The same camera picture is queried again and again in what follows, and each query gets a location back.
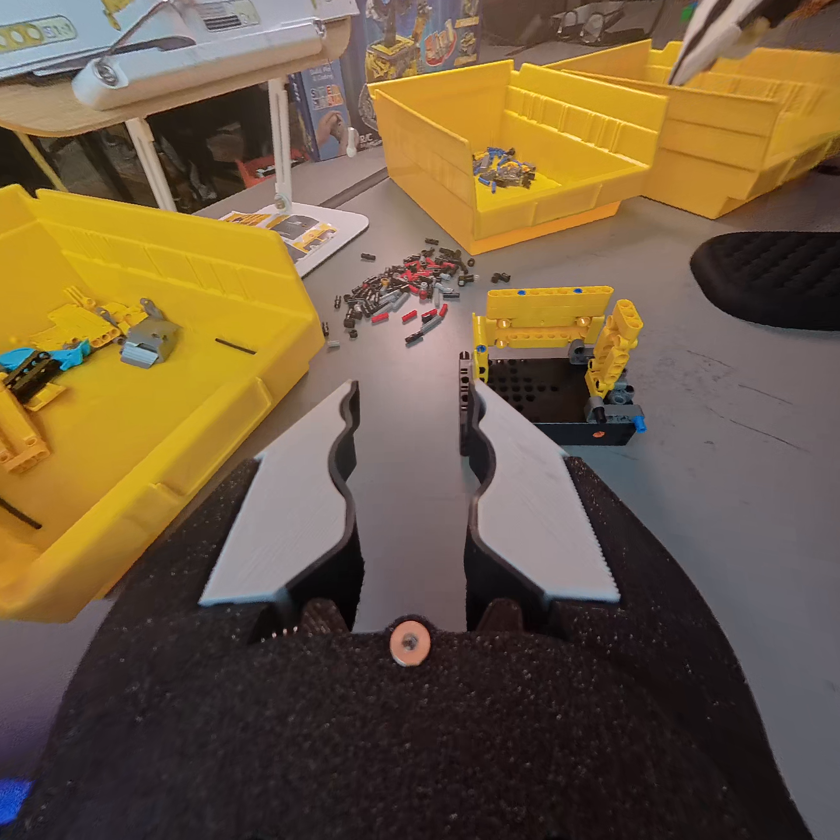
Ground pile of lego pins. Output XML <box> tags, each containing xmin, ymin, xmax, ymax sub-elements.
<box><xmin>319</xmin><ymin>236</ymin><xmax>514</xmax><ymax>349</ymax></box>

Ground heap of mixed lego parts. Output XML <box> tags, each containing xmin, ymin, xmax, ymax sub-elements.
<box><xmin>471</xmin><ymin>144</ymin><xmax>539</xmax><ymax>193</ymax></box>

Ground lego instruction booklet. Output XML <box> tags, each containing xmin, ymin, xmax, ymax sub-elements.
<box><xmin>218</xmin><ymin>209</ymin><xmax>343</xmax><ymax>256</ymax></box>

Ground yellow storage bin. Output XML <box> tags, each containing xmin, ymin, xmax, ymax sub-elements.
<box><xmin>366</xmin><ymin>58</ymin><xmax>672</xmax><ymax>257</ymax></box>
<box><xmin>543</xmin><ymin>38</ymin><xmax>840</xmax><ymax>220</ymax></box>
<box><xmin>0</xmin><ymin>182</ymin><xmax>328</xmax><ymax>624</ymax></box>

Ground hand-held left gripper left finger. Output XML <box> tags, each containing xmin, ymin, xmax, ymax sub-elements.
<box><xmin>198</xmin><ymin>379</ymin><xmax>366</xmax><ymax>635</ymax></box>

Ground loose lego gear parts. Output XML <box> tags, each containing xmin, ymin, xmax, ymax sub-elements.
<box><xmin>0</xmin><ymin>284</ymin><xmax>182</xmax><ymax>475</ymax></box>

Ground white board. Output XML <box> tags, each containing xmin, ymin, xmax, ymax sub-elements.
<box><xmin>196</xmin><ymin>202</ymin><xmax>370</xmax><ymax>281</ymax></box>

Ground black padded armrest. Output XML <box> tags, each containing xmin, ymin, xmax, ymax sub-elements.
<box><xmin>689</xmin><ymin>230</ymin><xmax>840</xmax><ymax>332</ymax></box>

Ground yellow grey lego build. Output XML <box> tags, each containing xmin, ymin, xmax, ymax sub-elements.
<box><xmin>471</xmin><ymin>284</ymin><xmax>642</xmax><ymax>422</ymax></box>

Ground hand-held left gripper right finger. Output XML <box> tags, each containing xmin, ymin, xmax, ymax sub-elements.
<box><xmin>462</xmin><ymin>379</ymin><xmax>622</xmax><ymax>635</ymax></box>

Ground lego set box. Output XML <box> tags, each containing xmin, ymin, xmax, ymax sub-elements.
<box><xmin>287</xmin><ymin>0</ymin><xmax>484</xmax><ymax>163</ymax></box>

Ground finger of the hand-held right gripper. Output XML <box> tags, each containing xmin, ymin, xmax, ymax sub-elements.
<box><xmin>667</xmin><ymin>0</ymin><xmax>807</xmax><ymax>88</ymax></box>

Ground coiled black cable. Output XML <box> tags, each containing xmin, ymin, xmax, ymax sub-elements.
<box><xmin>550</xmin><ymin>0</ymin><xmax>626</xmax><ymax>37</ymax></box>

